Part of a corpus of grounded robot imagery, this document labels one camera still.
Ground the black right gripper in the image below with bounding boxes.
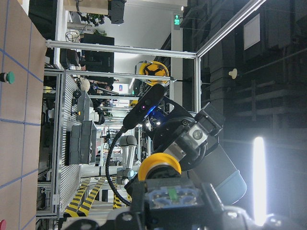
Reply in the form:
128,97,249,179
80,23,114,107
152,103,240,189

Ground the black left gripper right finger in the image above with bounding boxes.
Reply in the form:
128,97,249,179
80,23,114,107
201,183,254,230

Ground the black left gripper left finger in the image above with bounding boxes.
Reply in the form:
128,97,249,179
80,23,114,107
105,179,154,230

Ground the yellow push button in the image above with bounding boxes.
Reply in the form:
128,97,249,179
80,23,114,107
138,153,203,209

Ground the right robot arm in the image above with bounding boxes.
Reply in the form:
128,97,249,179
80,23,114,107
149,97,247,205

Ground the red push button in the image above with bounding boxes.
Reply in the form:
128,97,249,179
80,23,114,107
0,219,7,230

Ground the green push button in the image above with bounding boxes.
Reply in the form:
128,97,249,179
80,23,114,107
0,71,15,84

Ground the yellow hard hat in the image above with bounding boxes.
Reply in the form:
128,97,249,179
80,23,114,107
134,60,169,77

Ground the green exit sign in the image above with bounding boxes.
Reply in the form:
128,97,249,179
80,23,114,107
173,14,181,30

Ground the black camera cable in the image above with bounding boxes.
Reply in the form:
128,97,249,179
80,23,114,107
105,126,132,207

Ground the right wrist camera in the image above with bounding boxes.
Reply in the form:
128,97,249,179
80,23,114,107
123,84,166,130

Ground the aluminium frame post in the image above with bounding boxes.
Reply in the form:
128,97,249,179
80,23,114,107
46,40,196,59

